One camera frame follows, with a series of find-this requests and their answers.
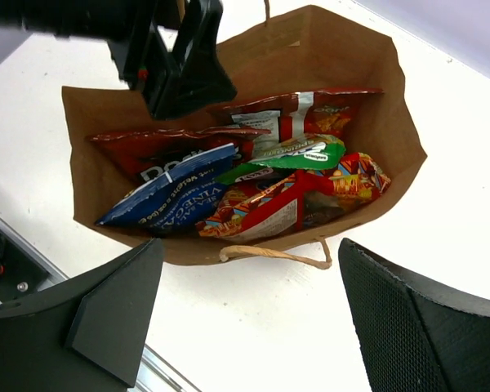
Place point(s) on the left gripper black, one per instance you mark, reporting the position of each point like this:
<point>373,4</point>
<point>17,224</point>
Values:
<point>175,82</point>

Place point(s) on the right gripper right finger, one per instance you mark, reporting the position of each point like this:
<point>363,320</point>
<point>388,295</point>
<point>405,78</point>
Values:
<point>415,334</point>

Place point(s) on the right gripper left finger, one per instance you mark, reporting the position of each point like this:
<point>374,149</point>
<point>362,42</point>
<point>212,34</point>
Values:
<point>85,334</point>

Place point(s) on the blue salt vinegar chip bag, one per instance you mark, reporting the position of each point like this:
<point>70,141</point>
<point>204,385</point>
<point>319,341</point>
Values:
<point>178,198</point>

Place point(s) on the red brown paper bag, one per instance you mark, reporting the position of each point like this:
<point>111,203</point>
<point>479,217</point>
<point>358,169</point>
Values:
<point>303,50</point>

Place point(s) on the green Fox's candy bag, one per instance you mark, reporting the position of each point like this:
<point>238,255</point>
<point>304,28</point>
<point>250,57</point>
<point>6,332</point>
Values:
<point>308,151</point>

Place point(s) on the red Doritos chip bag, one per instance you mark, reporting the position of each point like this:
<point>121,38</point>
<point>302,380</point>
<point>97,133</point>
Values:
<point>328,111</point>

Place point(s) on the red patterned cookie bag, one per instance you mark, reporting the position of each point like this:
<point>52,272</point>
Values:
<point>268,203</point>

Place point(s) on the aluminium front rail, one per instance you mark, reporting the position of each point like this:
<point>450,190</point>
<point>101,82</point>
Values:
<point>24,270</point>

